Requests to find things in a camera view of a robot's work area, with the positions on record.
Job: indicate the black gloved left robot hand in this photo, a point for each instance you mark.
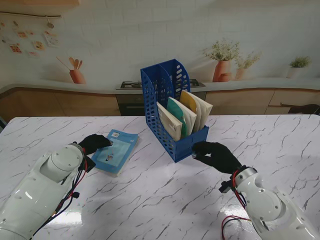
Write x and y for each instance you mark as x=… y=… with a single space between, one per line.
x=93 y=143

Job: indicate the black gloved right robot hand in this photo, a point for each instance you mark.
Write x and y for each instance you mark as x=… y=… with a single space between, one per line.
x=217 y=156

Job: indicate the light blue paperback book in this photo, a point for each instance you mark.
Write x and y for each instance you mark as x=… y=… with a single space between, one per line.
x=116 y=152

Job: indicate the yellow and white book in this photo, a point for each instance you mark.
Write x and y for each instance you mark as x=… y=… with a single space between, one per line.
x=197 y=107

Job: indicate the teal illustrated paperback book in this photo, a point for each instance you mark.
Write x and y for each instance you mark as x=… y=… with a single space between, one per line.
x=181 y=115

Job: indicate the tan paperback book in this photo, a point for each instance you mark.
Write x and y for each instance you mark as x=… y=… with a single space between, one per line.
x=168 y=122

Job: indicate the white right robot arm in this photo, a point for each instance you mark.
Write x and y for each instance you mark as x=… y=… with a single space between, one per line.
x=270 y=210

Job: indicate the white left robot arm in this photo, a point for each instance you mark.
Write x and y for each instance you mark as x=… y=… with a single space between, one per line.
x=37 y=192

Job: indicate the blue plastic file holder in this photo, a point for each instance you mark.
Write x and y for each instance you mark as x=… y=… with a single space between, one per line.
x=172 y=147

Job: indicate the printed kitchen backdrop banner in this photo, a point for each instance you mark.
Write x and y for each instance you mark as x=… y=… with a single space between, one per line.
x=160 y=37

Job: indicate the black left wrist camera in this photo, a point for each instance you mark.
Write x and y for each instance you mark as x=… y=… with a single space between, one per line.
x=90 y=165

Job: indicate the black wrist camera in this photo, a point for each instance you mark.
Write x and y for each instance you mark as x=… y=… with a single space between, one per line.
x=226 y=187
x=90 y=165

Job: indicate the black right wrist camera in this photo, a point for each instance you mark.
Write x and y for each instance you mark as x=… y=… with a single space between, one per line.
x=226 y=187

